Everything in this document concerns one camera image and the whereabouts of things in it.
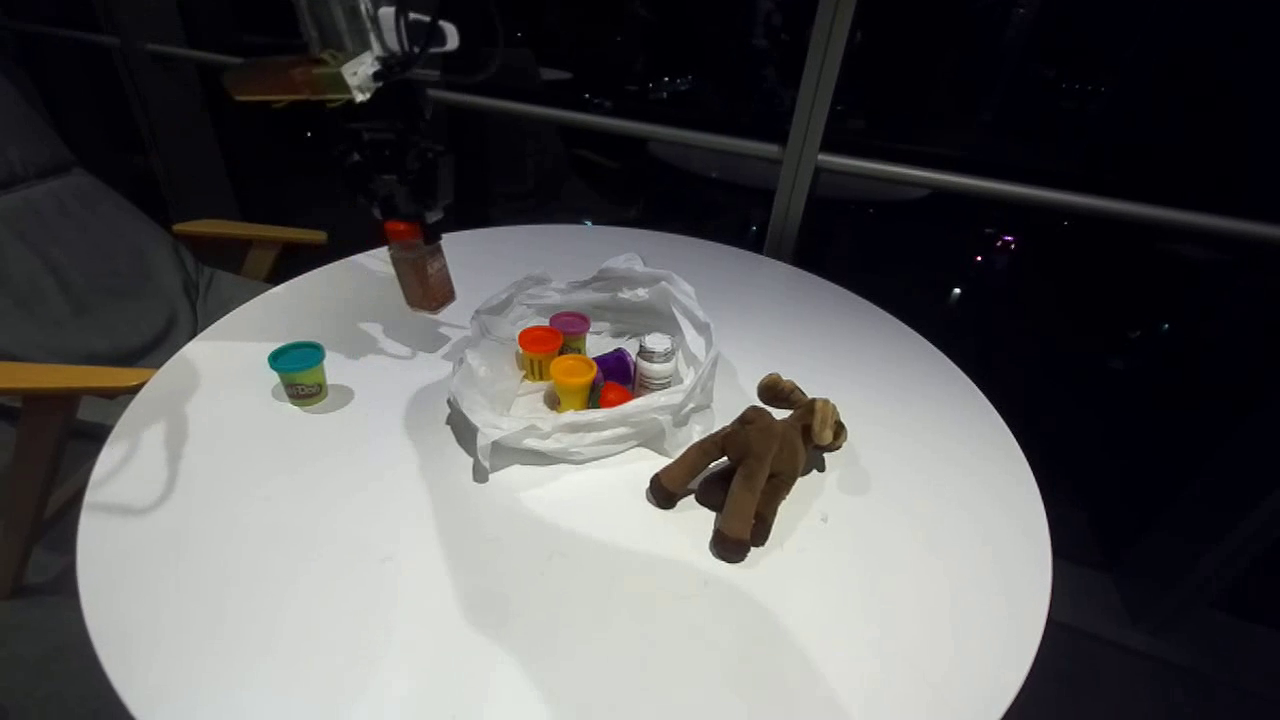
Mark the brown toy deer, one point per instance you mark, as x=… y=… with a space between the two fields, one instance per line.
x=752 y=463

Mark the yellow-green container magenta lid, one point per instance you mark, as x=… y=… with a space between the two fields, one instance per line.
x=571 y=326

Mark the green container teal lid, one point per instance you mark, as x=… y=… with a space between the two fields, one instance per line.
x=298 y=368

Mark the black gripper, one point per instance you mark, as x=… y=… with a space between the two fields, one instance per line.
x=404 y=155

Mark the yellow container light orange lid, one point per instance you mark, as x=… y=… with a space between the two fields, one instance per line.
x=573 y=378

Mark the white plastic bag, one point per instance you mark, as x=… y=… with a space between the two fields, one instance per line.
x=535 y=424

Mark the brown spice jar red lid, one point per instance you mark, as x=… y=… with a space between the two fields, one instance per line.
x=420 y=274

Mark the yellowish wrist camera box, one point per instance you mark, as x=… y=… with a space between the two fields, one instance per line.
x=295 y=80

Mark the metal window post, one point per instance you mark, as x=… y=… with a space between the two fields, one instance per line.
x=805 y=122

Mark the purple plastic container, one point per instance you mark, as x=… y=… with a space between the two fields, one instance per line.
x=615 y=365

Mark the wooden armchair grey cushion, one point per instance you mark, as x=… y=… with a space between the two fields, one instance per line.
x=80 y=307

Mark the yellow container red-orange lid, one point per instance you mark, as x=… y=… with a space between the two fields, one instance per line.
x=539 y=349

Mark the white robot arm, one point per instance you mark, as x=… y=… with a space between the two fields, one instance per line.
x=384 y=30

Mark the horizontal window rail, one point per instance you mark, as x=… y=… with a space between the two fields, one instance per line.
x=1014 y=195

